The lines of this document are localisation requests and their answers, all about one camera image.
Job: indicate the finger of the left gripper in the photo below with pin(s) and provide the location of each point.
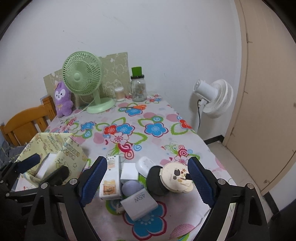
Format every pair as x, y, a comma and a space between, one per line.
11, 171
53, 183

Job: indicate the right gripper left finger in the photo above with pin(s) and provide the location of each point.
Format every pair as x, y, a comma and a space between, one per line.
45, 217

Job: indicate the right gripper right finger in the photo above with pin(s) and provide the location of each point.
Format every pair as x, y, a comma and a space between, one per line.
248, 221

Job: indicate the tall white product box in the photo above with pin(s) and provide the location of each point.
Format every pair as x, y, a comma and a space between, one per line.
110, 186

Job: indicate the white cube charger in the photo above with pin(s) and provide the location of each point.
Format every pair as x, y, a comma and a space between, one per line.
128, 172

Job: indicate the lavender round object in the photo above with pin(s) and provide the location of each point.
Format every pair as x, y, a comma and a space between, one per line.
131, 187

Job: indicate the white 45W charger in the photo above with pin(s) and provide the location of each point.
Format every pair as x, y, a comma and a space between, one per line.
139, 204

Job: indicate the cream round cartoon mirror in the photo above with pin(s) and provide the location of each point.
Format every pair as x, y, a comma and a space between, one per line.
173, 177

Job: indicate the black round pad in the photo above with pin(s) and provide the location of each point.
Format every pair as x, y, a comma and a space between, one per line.
153, 182

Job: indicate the blue plaid bedding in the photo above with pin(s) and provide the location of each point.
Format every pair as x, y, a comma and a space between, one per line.
9, 153

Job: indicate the yellow fabric storage box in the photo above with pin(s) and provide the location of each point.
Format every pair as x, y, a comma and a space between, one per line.
69, 154

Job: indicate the wooden chair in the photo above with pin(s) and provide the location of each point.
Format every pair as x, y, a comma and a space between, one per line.
22, 127

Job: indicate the purple plush bunny toy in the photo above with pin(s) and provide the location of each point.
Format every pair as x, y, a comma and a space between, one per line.
63, 102

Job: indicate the beige door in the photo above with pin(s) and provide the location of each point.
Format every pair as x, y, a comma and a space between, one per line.
262, 137

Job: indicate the cotton swab container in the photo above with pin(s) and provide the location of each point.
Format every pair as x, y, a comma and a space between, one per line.
119, 94

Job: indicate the floral tablecloth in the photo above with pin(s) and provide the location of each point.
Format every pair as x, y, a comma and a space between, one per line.
162, 135

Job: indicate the green desk fan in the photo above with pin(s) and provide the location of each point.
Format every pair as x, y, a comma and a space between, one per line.
82, 75

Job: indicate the glass jar green lid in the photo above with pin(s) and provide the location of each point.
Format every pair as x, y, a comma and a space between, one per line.
138, 85

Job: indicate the beige cartoon patterned board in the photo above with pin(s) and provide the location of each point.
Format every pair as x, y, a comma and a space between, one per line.
115, 74

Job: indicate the white standing fan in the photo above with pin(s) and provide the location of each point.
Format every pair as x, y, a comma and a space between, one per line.
213, 99

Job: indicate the orange handled scissors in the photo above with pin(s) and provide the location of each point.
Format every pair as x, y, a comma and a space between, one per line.
139, 107

